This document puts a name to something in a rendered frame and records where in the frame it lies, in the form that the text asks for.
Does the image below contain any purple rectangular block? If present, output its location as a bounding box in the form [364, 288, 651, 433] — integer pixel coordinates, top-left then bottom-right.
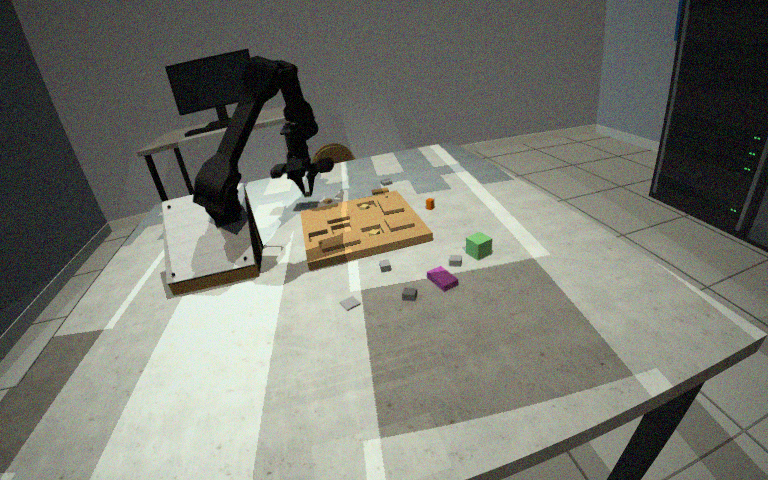
[427, 266, 458, 291]

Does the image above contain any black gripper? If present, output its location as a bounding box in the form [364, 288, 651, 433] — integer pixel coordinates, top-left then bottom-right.
[270, 144, 335, 195]

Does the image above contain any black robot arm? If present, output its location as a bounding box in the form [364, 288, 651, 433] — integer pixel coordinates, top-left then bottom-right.
[193, 56, 319, 228]

